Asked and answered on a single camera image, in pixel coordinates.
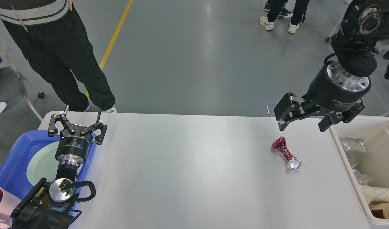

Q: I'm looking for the white plastic bin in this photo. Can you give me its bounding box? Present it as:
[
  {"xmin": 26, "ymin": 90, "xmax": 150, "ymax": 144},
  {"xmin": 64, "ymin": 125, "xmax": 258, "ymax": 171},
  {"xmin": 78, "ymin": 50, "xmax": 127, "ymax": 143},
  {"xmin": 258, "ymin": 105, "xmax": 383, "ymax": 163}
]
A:
[{"xmin": 329, "ymin": 115, "xmax": 389, "ymax": 228}]

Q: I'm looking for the left floor plate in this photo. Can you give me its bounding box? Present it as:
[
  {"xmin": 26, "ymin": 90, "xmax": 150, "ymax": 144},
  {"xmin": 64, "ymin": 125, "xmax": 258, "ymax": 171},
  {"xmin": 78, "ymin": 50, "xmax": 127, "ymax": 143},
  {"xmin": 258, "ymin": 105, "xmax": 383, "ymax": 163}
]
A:
[{"xmin": 266, "ymin": 104, "xmax": 276, "ymax": 115}]

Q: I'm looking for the person in black trousers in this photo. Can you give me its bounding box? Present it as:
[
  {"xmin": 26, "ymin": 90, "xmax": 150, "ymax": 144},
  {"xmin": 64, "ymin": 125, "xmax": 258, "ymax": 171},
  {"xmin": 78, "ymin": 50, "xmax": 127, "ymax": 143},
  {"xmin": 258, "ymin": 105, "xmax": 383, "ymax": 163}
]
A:
[{"xmin": 259, "ymin": 0, "xmax": 310, "ymax": 34}]

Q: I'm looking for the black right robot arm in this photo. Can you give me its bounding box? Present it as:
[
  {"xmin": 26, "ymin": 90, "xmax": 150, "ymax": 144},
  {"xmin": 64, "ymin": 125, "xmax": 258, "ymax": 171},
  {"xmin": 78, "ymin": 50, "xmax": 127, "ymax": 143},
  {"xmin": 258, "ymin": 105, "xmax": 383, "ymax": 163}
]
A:
[{"xmin": 274, "ymin": 0, "xmax": 389, "ymax": 132}]

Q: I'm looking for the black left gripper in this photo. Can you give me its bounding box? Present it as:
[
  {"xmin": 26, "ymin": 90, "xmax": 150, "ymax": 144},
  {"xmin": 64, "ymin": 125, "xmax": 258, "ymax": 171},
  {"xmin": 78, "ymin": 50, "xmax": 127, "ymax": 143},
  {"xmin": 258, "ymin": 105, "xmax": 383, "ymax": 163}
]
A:
[{"xmin": 47, "ymin": 105, "xmax": 107, "ymax": 165}]

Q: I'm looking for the pink ribbed mug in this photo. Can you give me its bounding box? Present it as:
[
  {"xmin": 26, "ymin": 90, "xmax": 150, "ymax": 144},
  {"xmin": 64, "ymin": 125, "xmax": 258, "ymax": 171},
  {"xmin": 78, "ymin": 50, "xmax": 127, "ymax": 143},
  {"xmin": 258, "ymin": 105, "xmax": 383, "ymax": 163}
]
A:
[{"xmin": 0, "ymin": 187, "xmax": 21, "ymax": 229}]

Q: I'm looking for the person with dark sneakers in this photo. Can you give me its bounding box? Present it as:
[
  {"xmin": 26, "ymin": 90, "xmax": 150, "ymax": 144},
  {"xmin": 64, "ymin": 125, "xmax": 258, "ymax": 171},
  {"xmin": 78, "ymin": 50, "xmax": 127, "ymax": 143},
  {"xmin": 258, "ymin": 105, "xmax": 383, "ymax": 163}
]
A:
[{"xmin": 263, "ymin": 0, "xmax": 293, "ymax": 18}]

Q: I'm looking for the brown paper bag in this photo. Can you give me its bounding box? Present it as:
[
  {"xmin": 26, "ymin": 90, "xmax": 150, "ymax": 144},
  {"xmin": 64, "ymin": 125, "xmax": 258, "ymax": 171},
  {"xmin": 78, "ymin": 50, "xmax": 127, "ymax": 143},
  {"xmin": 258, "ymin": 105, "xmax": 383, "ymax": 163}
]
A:
[{"xmin": 369, "ymin": 202, "xmax": 389, "ymax": 220}]

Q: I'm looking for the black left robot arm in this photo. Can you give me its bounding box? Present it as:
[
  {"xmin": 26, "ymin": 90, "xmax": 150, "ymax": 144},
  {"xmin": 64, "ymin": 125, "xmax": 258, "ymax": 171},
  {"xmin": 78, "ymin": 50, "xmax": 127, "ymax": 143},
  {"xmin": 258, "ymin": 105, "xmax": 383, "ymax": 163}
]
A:
[{"xmin": 11, "ymin": 105, "xmax": 107, "ymax": 229}]

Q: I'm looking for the green plate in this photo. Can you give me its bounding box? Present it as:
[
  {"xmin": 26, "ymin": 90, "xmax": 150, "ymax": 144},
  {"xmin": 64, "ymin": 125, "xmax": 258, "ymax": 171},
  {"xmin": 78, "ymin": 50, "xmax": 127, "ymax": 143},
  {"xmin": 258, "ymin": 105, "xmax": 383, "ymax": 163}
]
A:
[{"xmin": 26, "ymin": 142, "xmax": 59, "ymax": 186}]

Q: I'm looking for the white paper cup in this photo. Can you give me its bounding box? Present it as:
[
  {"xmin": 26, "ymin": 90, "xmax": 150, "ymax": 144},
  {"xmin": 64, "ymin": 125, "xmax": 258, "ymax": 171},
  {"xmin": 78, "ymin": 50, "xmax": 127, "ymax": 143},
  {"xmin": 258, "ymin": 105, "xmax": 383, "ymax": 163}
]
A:
[{"xmin": 359, "ymin": 185, "xmax": 389, "ymax": 205}]

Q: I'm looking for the blue plastic tray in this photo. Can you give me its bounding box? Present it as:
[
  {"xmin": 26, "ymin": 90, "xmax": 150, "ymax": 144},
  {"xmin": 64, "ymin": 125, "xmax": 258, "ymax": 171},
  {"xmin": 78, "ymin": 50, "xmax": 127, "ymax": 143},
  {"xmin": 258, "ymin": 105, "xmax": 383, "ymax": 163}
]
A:
[{"xmin": 0, "ymin": 130, "xmax": 88, "ymax": 200}]

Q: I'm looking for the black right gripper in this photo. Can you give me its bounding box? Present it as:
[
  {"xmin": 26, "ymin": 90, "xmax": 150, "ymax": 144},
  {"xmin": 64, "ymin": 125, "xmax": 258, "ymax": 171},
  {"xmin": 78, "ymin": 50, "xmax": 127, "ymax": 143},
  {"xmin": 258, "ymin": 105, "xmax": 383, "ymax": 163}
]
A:
[{"xmin": 274, "ymin": 61, "xmax": 371, "ymax": 132}]

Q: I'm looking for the red snack wrapper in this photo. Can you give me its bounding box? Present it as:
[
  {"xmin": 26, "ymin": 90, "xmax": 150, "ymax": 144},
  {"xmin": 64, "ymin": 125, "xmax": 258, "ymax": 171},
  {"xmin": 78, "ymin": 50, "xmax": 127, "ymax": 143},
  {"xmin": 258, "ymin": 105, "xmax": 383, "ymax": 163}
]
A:
[{"xmin": 272, "ymin": 136, "xmax": 302, "ymax": 171}]

